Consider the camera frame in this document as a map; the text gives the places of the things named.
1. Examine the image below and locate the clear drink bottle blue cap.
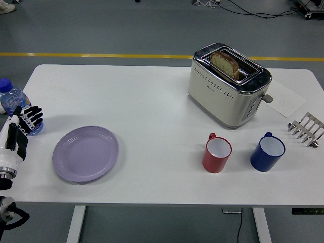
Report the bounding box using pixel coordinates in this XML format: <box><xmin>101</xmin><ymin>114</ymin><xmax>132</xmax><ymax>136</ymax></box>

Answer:
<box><xmin>0</xmin><ymin>77</ymin><xmax>44</xmax><ymax>137</ymax></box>

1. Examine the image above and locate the black cable under table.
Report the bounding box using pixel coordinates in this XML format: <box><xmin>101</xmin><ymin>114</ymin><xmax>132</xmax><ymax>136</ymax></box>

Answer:
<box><xmin>236</xmin><ymin>208</ymin><xmax>244</xmax><ymax>243</ymax></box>

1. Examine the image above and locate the white floor cables bundle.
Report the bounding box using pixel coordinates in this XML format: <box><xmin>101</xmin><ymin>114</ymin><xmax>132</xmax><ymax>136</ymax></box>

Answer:
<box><xmin>191</xmin><ymin>0</ymin><xmax>221</xmax><ymax>7</ymax></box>

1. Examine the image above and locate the blue mug white inside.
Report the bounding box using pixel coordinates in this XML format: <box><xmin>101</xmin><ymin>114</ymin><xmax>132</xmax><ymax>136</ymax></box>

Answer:
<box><xmin>250</xmin><ymin>131</ymin><xmax>286</xmax><ymax>172</ymax></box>

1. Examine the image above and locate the cream and chrome toaster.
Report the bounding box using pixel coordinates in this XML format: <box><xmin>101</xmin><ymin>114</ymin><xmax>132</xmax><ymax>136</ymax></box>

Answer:
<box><xmin>187</xmin><ymin>43</ymin><xmax>274</xmax><ymax>131</ymax></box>

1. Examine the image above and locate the grey box under table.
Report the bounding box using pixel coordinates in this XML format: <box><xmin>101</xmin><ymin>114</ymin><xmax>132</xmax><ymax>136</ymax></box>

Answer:
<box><xmin>222</xmin><ymin>207</ymin><xmax>242</xmax><ymax>215</ymax></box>

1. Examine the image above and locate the black table control panel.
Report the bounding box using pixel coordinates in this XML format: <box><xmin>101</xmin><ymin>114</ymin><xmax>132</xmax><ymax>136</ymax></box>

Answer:
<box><xmin>291</xmin><ymin>208</ymin><xmax>324</xmax><ymax>215</ymax></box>

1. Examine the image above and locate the silver metal toast rack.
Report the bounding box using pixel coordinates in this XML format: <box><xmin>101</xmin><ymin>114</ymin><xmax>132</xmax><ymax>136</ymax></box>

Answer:
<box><xmin>287</xmin><ymin>112</ymin><xmax>324</xmax><ymax>148</ymax></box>

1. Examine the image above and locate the white paper sheet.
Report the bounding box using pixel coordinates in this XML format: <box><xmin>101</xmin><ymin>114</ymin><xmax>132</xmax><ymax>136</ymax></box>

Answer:
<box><xmin>265</xmin><ymin>80</ymin><xmax>307</xmax><ymax>118</ymax></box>

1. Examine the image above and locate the red mug white inside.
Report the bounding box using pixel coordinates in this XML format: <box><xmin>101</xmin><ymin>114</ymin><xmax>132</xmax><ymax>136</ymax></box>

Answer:
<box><xmin>201</xmin><ymin>132</ymin><xmax>232</xmax><ymax>174</ymax></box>

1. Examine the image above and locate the black floor cable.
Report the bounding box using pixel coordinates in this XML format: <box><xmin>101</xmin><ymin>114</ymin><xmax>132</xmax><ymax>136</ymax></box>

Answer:
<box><xmin>220</xmin><ymin>0</ymin><xmax>304</xmax><ymax>20</ymax></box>

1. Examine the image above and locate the brown bread slice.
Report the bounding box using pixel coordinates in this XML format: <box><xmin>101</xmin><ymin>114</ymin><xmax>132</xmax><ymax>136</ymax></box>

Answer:
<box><xmin>210</xmin><ymin>51</ymin><xmax>240</xmax><ymax>79</ymax></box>

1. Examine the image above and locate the purple round plate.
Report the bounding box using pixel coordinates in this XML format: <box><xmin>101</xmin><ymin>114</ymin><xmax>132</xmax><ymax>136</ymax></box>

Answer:
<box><xmin>52</xmin><ymin>126</ymin><xmax>120</xmax><ymax>185</ymax></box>

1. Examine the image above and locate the white table leg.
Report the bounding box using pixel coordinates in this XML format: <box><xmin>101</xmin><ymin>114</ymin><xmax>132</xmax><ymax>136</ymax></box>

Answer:
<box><xmin>252</xmin><ymin>207</ymin><xmax>273</xmax><ymax>243</ymax></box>
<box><xmin>66</xmin><ymin>205</ymin><xmax>87</xmax><ymax>243</ymax></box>

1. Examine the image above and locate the metal frame equipment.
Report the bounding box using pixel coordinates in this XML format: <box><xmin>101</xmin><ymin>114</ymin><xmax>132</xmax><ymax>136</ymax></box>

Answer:
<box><xmin>291</xmin><ymin>0</ymin><xmax>324</xmax><ymax>20</ymax></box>

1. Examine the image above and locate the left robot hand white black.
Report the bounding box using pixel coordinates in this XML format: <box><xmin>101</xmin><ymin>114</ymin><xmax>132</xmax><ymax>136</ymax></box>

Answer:
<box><xmin>0</xmin><ymin>105</ymin><xmax>44</xmax><ymax>168</ymax></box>

